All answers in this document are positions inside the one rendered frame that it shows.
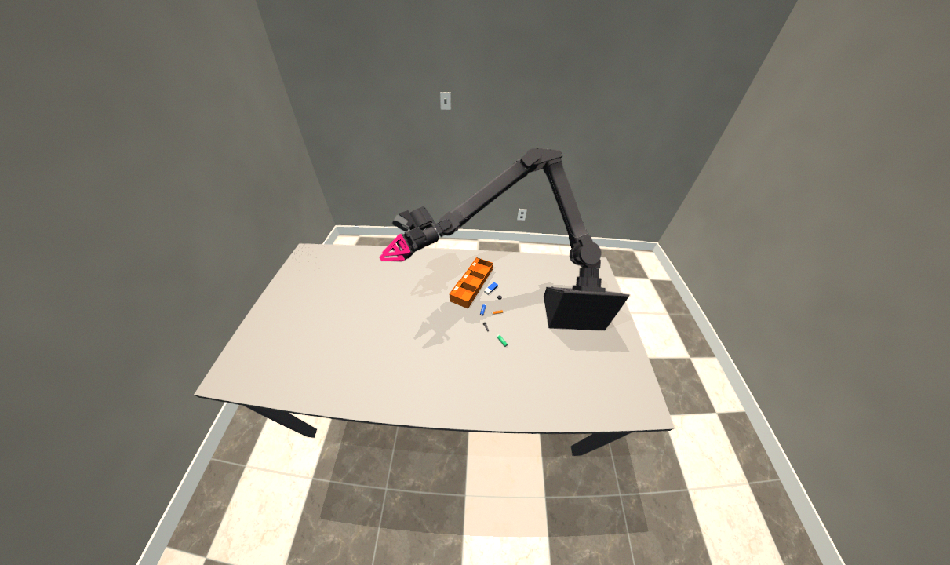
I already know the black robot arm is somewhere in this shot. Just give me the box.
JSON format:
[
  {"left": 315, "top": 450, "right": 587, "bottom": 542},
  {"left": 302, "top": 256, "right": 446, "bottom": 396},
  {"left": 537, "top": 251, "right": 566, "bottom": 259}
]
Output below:
[{"left": 392, "top": 148, "right": 606, "bottom": 293}]

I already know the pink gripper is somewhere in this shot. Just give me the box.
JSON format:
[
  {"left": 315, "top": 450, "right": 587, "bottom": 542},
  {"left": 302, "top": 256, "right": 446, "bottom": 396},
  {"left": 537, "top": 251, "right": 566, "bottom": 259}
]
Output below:
[{"left": 380, "top": 231, "right": 427, "bottom": 262}]

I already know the orange rack of three bins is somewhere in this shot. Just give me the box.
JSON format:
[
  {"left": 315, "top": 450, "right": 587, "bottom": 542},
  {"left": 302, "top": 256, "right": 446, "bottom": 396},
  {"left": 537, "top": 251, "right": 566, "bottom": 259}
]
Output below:
[{"left": 450, "top": 257, "right": 493, "bottom": 309}]

